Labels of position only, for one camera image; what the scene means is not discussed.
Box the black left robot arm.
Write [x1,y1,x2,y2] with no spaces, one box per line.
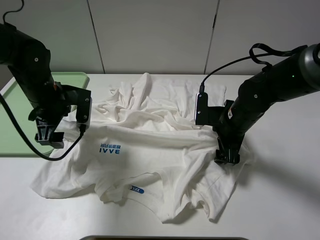
[0,23,71,149]

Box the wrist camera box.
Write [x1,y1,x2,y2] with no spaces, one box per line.
[62,85,92,132]
[194,92,224,127]

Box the black camera cable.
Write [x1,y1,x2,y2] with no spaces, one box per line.
[0,94,87,161]
[199,43,308,94]

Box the black left camera cable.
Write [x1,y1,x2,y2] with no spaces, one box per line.
[0,94,87,161]

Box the white short sleeve t-shirt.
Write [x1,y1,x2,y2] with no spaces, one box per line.
[31,73,244,223]

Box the black right camera cable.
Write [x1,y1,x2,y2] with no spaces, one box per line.
[199,43,308,94]

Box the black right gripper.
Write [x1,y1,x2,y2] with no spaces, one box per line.
[213,99,253,164]

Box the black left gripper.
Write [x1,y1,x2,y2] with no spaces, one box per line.
[28,82,71,149]

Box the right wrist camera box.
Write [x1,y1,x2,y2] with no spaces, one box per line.
[194,92,224,127]

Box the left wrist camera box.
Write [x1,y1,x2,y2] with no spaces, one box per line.
[62,85,92,132]

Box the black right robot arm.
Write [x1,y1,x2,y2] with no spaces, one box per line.
[213,43,320,165]

